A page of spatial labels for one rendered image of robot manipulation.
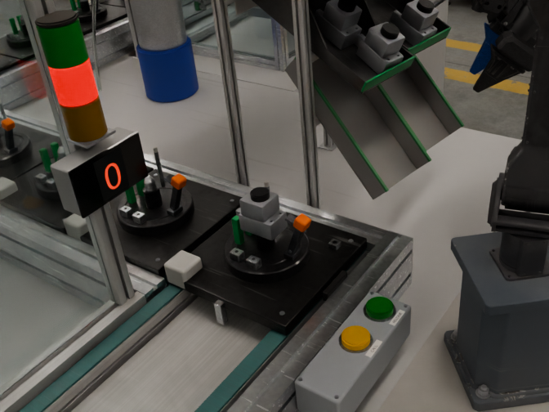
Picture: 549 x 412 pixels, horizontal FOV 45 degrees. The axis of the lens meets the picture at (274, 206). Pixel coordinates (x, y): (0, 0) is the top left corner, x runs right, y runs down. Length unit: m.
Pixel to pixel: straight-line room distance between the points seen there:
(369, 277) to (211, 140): 0.77
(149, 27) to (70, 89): 1.04
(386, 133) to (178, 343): 0.54
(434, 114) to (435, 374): 0.55
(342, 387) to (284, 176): 0.71
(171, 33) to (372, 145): 0.83
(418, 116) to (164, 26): 0.81
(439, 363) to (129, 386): 0.46
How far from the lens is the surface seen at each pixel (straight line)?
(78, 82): 0.85
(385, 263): 1.08
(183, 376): 1.00
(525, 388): 1.02
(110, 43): 2.31
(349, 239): 1.11
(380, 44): 1.11
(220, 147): 1.65
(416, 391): 1.03
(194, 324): 1.07
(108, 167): 0.90
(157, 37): 1.88
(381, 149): 1.23
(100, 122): 0.88
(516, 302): 0.88
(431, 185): 1.45
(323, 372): 0.91
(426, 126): 1.35
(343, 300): 1.02
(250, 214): 1.02
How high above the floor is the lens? 1.64
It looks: 34 degrees down
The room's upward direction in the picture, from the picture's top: 6 degrees counter-clockwise
